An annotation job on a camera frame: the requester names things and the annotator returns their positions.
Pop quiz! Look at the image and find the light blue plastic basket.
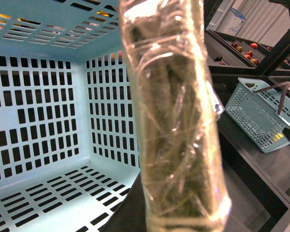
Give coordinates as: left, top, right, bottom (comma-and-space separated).
0, 0, 139, 232

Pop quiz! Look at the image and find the grey basket handle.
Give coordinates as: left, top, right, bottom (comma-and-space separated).
118, 0, 232, 232

